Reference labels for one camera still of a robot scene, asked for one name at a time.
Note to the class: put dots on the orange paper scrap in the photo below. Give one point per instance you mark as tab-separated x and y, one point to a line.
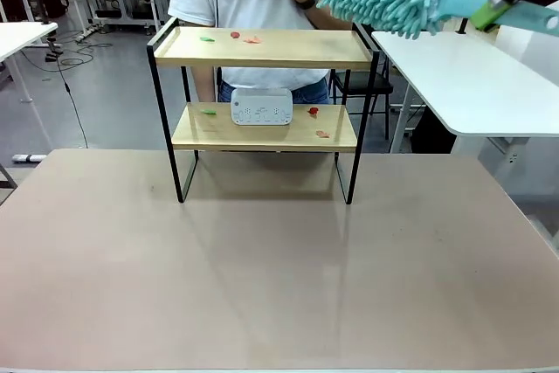
322	133
253	40

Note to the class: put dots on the black folding chair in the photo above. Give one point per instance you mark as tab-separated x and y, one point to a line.
375	84

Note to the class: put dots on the person's left forearm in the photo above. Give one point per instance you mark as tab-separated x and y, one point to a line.
324	17

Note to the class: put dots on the person's right forearm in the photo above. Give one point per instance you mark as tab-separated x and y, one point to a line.
204	84

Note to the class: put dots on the white power strip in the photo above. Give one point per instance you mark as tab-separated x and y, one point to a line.
29	157
85	34

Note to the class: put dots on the small white desk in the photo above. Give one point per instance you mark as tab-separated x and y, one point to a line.
22	34

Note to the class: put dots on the large white table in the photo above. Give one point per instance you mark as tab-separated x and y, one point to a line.
458	84

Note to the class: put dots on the green paper scrap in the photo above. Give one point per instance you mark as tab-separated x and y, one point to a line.
208	112
207	39

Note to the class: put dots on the black backpack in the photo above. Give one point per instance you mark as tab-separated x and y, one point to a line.
54	1

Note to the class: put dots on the blue jeans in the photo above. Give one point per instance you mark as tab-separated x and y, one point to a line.
312	94

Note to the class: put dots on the white digital clock box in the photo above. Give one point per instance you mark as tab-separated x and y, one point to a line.
262	106

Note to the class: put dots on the two-tier wooden shelf black frame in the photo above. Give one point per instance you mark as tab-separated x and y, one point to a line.
262	52

